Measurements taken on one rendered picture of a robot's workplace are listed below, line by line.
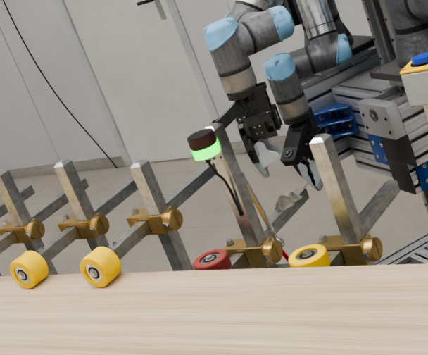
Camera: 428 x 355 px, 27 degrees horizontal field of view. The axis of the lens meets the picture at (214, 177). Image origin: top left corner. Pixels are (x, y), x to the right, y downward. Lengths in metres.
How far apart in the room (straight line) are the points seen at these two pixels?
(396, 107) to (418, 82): 0.61
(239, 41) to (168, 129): 3.96
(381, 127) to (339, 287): 0.71
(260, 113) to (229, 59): 0.14
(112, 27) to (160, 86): 0.49
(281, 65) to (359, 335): 0.91
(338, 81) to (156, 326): 1.19
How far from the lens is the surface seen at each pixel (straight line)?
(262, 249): 1.98
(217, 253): 1.94
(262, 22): 1.92
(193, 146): 1.86
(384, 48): 2.60
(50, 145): 6.70
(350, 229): 1.84
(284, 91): 2.21
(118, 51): 5.82
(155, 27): 5.54
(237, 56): 1.89
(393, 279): 1.61
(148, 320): 1.79
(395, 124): 2.22
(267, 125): 1.93
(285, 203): 2.17
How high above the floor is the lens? 1.66
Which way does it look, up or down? 18 degrees down
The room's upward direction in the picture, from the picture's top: 21 degrees counter-clockwise
